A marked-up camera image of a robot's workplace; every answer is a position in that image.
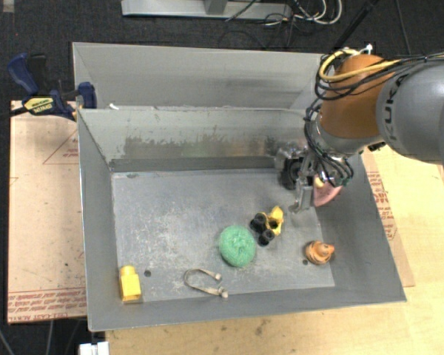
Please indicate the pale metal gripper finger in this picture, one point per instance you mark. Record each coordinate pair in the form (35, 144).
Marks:
(298, 203)
(308, 198)

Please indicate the brown cardboard board, red print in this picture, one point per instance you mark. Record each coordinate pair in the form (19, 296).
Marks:
(44, 216)

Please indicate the yellow toy block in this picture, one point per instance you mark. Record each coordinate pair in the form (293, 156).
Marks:
(130, 284)

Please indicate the green mesh scrubber ball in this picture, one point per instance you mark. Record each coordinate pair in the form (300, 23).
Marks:
(237, 245)

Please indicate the pink rounded object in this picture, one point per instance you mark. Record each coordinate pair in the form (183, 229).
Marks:
(327, 194)

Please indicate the orange-brown toy figure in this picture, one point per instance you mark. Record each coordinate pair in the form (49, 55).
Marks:
(318, 253)

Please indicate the grey metal bin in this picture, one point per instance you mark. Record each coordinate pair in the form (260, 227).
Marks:
(192, 205)

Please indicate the yellow toy vehicle, black wheels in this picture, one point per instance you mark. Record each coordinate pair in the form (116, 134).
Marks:
(270, 225)

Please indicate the black cylinder on white bracket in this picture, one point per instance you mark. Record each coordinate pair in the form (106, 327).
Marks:
(377, 146)

